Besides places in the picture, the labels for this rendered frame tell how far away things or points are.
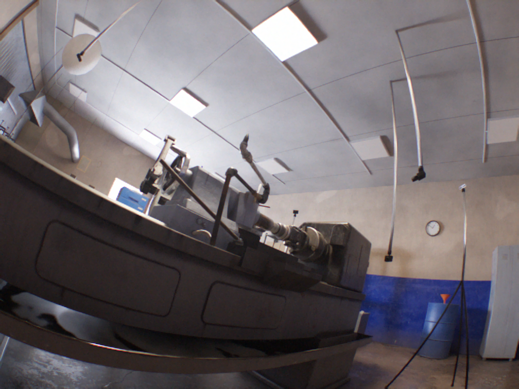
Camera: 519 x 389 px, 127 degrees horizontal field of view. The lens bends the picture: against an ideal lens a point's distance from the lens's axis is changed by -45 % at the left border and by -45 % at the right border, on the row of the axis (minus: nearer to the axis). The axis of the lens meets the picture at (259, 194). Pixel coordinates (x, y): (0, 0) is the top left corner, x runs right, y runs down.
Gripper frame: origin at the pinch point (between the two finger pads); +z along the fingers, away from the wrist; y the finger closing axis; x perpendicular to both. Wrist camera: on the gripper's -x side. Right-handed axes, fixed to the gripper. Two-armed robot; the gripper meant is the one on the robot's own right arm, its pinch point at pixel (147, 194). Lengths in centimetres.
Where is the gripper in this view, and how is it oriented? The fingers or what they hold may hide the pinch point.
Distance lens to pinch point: 168.2
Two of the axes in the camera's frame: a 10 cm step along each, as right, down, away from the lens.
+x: -6.3, 5.6, 5.4
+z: 0.5, 7.2, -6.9
